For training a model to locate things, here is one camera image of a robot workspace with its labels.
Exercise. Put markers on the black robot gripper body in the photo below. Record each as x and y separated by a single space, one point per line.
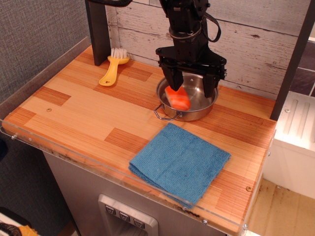
189 31

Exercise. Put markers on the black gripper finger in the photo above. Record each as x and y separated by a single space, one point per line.
173 76
210 82

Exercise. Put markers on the orange salmon sushi toy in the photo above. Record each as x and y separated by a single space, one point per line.
178 100

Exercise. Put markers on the stainless steel pot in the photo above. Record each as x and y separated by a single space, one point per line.
200 105

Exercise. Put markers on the yellow dish brush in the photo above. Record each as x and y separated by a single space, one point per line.
118 56

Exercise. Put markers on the blue folded cloth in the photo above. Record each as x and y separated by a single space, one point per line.
179 163

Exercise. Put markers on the silver dispenser button panel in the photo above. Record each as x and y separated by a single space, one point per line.
122 220

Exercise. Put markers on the clear acrylic edge guard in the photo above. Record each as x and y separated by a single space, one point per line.
108 149

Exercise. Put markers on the yellow object bottom left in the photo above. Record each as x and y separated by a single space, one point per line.
11 230

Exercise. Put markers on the dark grey right post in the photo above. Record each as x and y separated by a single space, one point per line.
294 61

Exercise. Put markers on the dark grey post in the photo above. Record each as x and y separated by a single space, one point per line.
99 33
294 61

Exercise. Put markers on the dark grey left post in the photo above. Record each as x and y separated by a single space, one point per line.
99 33

